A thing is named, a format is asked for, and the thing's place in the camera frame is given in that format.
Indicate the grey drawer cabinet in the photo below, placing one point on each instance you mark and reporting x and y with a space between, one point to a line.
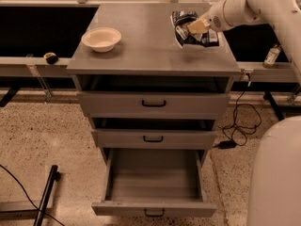
148 59

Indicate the black power adapter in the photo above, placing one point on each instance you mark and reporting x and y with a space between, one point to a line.
228 144

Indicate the black tape measure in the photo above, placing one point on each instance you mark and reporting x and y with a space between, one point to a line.
51 58

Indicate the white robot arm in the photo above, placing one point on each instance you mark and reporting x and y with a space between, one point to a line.
275 188

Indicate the white wall plug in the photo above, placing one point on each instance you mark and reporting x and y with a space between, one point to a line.
246 74

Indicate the grey drawer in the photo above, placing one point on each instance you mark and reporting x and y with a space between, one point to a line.
154 184
145 105
153 139

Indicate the grey top drawer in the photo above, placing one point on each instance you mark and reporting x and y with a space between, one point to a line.
145 105

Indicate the grey rail frame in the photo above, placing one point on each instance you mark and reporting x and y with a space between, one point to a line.
282 72

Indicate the grey bottom drawer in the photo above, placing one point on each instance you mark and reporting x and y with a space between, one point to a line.
154 184

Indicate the white bowl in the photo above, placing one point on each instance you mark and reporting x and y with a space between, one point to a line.
101 39

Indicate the blue chip bag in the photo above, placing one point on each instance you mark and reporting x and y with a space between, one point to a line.
180 20

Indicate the grey middle drawer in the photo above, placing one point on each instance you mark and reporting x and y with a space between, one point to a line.
153 139

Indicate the clear plastic bottle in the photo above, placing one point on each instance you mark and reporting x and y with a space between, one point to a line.
272 56

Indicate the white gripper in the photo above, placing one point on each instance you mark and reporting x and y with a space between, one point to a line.
213 17

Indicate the black stand leg left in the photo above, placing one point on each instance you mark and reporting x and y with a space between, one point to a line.
41 212

